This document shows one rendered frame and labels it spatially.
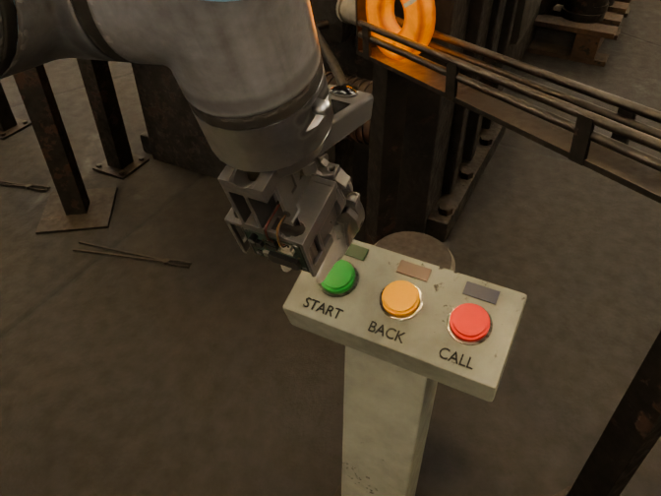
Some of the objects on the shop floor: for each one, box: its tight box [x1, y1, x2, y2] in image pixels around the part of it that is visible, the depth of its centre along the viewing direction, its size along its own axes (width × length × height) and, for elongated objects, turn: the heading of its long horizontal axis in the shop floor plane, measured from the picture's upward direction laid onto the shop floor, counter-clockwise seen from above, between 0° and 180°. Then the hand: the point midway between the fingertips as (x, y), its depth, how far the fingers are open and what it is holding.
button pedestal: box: [283, 239, 527, 496], centre depth 81 cm, size 16×24×62 cm, turn 63°
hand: (330, 248), depth 58 cm, fingers closed
